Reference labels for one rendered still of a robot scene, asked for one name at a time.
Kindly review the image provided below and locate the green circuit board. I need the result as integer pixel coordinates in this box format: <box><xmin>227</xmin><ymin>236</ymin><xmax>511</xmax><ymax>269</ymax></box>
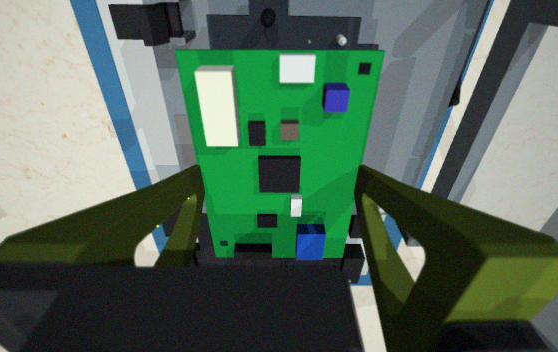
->
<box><xmin>175</xmin><ymin>49</ymin><xmax>385</xmax><ymax>260</ymax></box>

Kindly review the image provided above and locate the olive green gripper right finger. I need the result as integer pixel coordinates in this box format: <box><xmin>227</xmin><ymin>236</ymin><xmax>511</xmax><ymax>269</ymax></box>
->
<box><xmin>354</xmin><ymin>164</ymin><xmax>558</xmax><ymax>352</ymax></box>

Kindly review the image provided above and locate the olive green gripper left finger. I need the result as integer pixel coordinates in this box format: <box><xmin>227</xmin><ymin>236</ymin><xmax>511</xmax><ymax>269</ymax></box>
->
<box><xmin>0</xmin><ymin>164</ymin><xmax>205</xmax><ymax>266</ymax></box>

